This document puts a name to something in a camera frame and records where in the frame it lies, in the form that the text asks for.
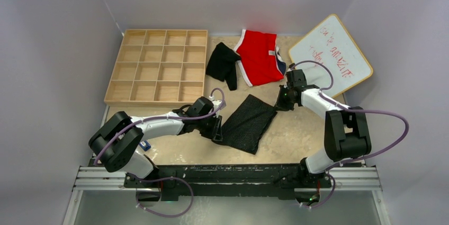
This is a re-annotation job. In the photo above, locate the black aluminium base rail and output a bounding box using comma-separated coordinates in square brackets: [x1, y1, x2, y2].
[74, 164, 382, 204]

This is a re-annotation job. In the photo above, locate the wooden compartment tray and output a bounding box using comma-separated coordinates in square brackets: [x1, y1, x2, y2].
[104, 29, 208, 106]

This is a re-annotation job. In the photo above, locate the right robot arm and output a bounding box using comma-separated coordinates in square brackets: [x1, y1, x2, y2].
[274, 69, 372, 186]

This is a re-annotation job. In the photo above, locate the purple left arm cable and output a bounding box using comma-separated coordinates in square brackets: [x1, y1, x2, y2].
[93, 88, 227, 218]

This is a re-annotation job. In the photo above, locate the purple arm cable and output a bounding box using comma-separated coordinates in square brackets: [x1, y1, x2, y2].
[93, 88, 227, 218]
[288, 60, 410, 210]

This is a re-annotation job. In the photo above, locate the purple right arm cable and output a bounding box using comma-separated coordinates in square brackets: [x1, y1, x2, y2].
[288, 60, 410, 210]

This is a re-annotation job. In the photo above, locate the white board with wooden frame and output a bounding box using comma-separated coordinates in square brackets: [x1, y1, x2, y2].
[289, 14, 373, 97]

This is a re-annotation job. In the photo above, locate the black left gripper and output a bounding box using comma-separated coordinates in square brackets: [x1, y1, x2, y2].
[195, 113, 221, 141]

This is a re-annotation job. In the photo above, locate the plain black underwear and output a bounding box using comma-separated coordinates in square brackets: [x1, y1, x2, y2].
[205, 42, 241, 91]

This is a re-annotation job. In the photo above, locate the red white blue underwear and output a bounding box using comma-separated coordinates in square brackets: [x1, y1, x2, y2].
[234, 29, 286, 87]

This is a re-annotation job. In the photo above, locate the black striped underwear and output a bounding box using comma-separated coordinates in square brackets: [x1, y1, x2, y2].
[213, 95, 277, 155]

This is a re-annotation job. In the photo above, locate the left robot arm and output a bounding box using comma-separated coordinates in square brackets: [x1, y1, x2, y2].
[88, 96, 226, 187]

